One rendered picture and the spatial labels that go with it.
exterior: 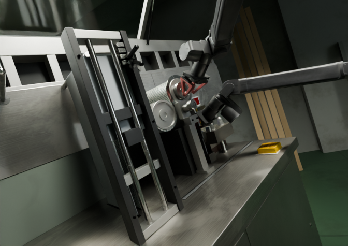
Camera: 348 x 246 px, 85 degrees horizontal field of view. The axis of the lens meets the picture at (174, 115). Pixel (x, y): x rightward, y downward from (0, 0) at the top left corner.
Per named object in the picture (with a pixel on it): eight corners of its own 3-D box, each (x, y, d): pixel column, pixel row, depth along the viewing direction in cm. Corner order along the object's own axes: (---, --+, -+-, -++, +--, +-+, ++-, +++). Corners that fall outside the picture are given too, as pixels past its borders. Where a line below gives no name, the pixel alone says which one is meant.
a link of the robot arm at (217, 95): (220, 89, 78) (214, 93, 74) (232, 101, 76) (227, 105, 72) (211, 101, 82) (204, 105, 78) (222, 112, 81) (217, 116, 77)
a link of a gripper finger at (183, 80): (196, 98, 80) (205, 78, 75) (185, 101, 75) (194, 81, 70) (185, 89, 83) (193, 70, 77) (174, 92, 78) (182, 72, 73)
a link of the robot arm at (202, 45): (230, 52, 62) (223, 29, 64) (202, 48, 56) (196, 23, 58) (206, 70, 72) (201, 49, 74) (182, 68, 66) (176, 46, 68)
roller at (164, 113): (158, 133, 71) (148, 103, 70) (126, 140, 89) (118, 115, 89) (179, 124, 79) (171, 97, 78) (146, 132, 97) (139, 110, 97)
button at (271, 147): (276, 153, 72) (274, 147, 72) (258, 154, 78) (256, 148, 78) (281, 147, 77) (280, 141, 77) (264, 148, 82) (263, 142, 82)
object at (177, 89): (183, 78, 82) (191, 93, 84) (180, 80, 84) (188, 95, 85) (173, 86, 77) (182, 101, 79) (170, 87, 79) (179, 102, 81)
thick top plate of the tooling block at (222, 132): (217, 143, 87) (214, 131, 87) (164, 148, 117) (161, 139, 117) (234, 132, 98) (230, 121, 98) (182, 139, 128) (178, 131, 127)
